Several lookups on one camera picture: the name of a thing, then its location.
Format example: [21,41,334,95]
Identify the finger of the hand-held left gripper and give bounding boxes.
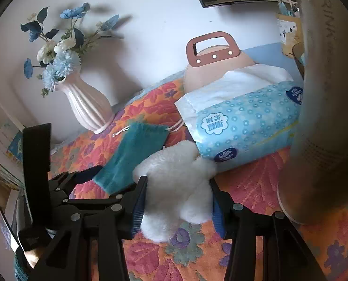
[49,165,104,195]
[52,183,139,211]

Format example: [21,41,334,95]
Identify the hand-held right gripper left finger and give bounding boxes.
[36,176,149,281]

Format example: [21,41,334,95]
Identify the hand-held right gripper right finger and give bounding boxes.
[210,178,327,281]

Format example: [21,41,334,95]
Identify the white plush toy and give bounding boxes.
[132,140,218,242]

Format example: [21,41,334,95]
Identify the teal terry drawstring pouch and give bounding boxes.
[93,122,170,194]

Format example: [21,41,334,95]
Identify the person's left forearm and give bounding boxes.
[14,250,31,281]

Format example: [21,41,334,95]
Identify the person's left hand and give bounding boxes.
[23,247,45,270]

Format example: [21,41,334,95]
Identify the stack of books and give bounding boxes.
[0,118,26,191]

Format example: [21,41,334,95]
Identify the floral woven cloth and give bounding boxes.
[45,78,348,281]

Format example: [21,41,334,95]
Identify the grey container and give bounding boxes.
[0,193,34,251]

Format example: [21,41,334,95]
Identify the white ribbed vase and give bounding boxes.
[54,73,115,134]

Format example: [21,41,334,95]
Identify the blue white tissue pack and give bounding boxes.
[174,63,305,173]

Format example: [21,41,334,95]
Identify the artificial blue white flowers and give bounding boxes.
[21,2,124,98]

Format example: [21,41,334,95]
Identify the beige tumbler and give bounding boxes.
[277,0,348,226]

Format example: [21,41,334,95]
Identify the light blue sheet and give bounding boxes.
[244,43,305,80]

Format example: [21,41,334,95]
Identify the brown basket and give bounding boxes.
[292,43,307,79]

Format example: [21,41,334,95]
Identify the cardboard pen holder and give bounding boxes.
[275,0,305,58]

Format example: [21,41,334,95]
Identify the white cord keyring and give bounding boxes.
[168,119,187,133]

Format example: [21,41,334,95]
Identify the pink handbag brown handle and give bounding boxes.
[183,30,257,95]

